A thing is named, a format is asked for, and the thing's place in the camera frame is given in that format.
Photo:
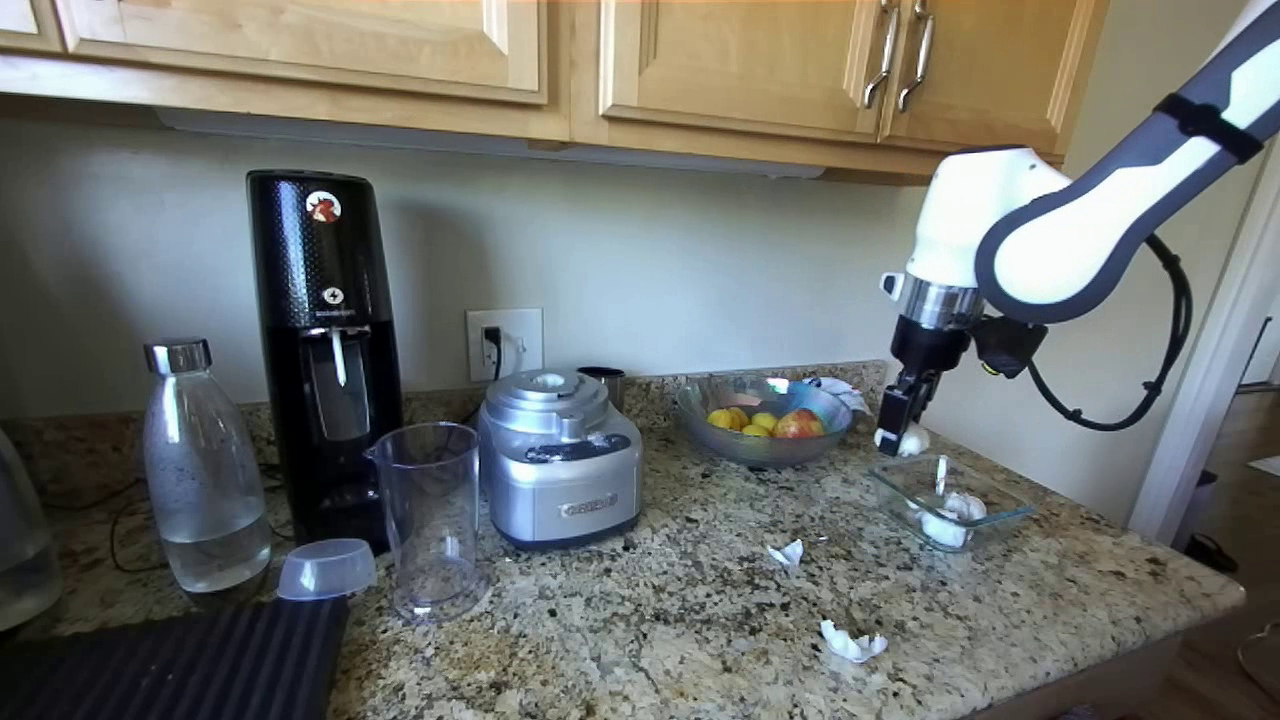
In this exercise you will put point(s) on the white door frame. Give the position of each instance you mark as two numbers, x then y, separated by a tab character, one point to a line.
1221	446

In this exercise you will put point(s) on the glass bowl with fruit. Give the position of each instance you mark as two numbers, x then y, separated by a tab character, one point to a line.
765	452

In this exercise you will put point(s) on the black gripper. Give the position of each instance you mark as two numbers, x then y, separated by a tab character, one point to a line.
929	353

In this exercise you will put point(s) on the yellow green fruit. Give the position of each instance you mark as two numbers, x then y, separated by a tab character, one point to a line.
763	426

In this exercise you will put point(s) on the translucent plastic lid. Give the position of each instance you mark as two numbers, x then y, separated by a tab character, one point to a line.
325	569

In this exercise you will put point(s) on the wooden upper cabinet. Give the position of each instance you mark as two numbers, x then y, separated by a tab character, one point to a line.
335	44

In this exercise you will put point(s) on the square glass container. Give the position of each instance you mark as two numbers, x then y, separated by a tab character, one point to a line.
1001	524

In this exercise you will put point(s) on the tall clear drinking glass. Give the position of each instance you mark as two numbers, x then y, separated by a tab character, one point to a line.
427	533

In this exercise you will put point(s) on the black ribbed drying mat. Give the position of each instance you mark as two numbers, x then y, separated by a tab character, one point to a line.
161	664

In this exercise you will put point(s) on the yellow lemon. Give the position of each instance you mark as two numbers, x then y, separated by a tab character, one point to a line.
726	421

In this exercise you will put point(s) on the white wall outlet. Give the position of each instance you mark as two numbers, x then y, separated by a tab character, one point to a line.
520	343

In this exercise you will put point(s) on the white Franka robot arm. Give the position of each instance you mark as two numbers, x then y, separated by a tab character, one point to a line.
1081	240

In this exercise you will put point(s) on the clear bottle silver cap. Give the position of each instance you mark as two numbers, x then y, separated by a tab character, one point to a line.
206	483

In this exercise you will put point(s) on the large garlic skin scrap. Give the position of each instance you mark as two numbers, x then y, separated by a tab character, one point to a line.
854	642

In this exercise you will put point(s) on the black soda maker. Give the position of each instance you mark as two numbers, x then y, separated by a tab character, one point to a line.
325	335

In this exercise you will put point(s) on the silver food processor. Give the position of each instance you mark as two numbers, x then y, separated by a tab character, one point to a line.
561	464

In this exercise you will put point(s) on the red orange apple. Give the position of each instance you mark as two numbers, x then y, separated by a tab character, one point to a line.
802	426

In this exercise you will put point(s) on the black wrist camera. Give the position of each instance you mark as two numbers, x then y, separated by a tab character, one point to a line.
1007	347

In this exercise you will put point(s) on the white blue potato bag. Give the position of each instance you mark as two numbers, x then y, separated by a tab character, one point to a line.
843	394

